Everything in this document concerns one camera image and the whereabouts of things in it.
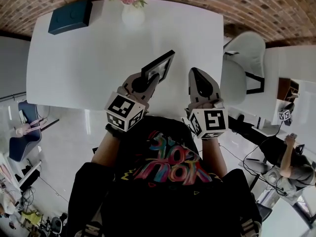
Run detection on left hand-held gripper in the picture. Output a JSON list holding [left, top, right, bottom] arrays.
[[105, 73, 160, 132]]

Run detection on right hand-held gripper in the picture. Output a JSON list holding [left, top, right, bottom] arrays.
[[184, 67, 229, 140]]

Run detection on black picture frame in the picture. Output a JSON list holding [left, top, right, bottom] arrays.
[[141, 49, 176, 85]]

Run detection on person's right forearm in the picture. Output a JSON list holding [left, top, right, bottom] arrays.
[[201, 137, 228, 177]]

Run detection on person's left forearm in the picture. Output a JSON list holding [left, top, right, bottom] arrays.
[[91, 132, 119, 167]]

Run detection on white shell chair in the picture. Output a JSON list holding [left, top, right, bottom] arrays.
[[220, 31, 267, 103]]

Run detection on white vase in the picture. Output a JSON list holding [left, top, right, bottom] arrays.
[[121, 4, 146, 27]]

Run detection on brown wooden organizer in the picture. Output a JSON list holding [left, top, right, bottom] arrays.
[[277, 77, 300, 101]]

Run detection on white work table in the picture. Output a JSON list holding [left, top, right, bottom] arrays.
[[265, 45, 316, 135]]

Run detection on dark teal box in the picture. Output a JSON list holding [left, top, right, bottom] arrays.
[[48, 0, 93, 36]]

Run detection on grey office chair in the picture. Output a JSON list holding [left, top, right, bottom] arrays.
[[261, 166, 304, 207]]

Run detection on person's black printed t-shirt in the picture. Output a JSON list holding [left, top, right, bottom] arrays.
[[67, 115, 262, 237]]

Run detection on blue chair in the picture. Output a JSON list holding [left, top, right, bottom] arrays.
[[9, 100, 60, 162]]

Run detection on black bag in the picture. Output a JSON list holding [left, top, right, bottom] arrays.
[[19, 166, 41, 190]]

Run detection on white counter with dark edge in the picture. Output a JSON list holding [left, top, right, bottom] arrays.
[[256, 189, 316, 237]]

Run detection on white metal rack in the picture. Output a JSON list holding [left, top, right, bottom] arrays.
[[0, 154, 42, 190]]

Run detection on black round device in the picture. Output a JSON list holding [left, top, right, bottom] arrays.
[[48, 212, 69, 234]]

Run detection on yellow-green cloth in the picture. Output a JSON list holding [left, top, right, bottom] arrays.
[[21, 210, 42, 224]]

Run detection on black wrist strap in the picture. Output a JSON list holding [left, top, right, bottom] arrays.
[[105, 123, 124, 139]]

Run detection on pink strapped bag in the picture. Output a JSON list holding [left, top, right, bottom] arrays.
[[16, 118, 49, 135]]

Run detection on thin floor cable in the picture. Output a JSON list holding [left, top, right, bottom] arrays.
[[39, 176, 70, 204]]

